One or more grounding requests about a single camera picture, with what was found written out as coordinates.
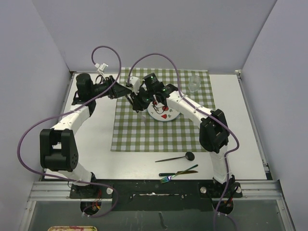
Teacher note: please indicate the green handled knife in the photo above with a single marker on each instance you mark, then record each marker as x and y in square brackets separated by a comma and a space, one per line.
[179, 172]

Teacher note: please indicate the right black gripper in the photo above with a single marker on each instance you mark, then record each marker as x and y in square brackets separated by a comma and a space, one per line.
[138, 104]

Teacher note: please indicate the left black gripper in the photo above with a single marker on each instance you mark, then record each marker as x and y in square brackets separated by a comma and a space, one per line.
[117, 90]

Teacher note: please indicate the yellow rimmed tray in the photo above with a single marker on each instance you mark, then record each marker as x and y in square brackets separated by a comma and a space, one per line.
[72, 228]

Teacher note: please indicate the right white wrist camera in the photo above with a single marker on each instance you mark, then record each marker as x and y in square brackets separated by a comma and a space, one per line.
[134, 84]

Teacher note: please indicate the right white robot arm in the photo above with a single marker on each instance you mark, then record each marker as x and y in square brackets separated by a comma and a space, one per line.
[213, 133]

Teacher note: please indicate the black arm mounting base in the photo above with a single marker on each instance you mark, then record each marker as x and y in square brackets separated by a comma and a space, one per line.
[151, 195]

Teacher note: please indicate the green white checkered tablecloth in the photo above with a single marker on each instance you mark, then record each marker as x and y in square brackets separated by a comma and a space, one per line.
[159, 128]

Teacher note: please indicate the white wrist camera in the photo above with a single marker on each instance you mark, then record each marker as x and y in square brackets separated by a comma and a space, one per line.
[134, 84]
[101, 68]

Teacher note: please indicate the clear drinking glass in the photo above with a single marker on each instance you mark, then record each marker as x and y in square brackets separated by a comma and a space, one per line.
[194, 83]

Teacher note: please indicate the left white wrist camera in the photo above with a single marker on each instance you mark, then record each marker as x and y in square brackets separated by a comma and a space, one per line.
[101, 68]

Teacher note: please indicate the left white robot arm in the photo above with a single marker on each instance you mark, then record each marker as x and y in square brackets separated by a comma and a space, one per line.
[58, 149]

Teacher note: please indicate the black spoon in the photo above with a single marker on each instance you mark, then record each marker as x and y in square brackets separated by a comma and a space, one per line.
[189, 156]

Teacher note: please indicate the white plate with strawberries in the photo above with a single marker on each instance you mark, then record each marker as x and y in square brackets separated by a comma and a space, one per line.
[162, 113]

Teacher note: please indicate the iridescent rainbow fork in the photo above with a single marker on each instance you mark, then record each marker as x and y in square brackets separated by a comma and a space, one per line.
[167, 177]

